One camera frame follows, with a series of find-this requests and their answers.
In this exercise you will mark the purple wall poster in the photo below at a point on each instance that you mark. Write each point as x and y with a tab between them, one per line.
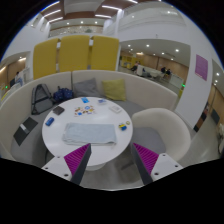
201	67

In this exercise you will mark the grey backpack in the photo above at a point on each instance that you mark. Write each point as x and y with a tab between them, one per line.
41	99

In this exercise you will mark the middle yellow wall panel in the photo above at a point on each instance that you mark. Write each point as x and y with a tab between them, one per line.
73	53

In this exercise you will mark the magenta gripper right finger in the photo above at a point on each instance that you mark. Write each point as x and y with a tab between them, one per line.
153	166

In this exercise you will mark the grey cushion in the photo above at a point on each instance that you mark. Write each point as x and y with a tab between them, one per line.
87	88

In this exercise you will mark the black laptop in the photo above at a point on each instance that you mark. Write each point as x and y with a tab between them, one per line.
24	129

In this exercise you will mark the light blue towel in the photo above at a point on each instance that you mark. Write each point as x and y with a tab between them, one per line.
97	134

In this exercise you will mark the yellow-green cushion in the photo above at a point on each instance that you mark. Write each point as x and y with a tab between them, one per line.
114	89

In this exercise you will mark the small blue case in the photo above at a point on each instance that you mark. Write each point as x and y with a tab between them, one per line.
49	121

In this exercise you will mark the right yellow wall panel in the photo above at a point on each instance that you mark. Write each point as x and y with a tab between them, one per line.
104	53

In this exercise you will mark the colourful sticker sheet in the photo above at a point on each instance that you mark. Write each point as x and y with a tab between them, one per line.
82	111

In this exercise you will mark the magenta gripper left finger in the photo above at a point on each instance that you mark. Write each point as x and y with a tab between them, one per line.
72	166

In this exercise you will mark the white armchair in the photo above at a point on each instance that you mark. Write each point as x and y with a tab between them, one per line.
171	128

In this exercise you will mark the blue bag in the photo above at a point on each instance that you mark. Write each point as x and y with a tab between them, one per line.
62	94

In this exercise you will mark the dark brown wallet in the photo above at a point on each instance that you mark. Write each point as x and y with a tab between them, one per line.
58	110

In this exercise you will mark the blue card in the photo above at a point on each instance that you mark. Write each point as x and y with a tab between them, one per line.
85	100

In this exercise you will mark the blue yellow toy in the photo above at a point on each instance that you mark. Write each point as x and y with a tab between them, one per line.
122	127

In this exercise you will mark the yellow wall panel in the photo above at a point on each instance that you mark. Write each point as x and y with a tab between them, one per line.
73	53
44	58
104	53

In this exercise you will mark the left yellow wall panel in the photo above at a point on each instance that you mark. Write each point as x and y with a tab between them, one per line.
44	58

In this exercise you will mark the round white table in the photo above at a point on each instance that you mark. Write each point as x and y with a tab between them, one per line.
101	154

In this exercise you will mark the blue white booklet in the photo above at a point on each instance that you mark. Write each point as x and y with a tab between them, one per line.
102	101

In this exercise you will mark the white small box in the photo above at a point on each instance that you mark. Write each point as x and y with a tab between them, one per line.
115	109

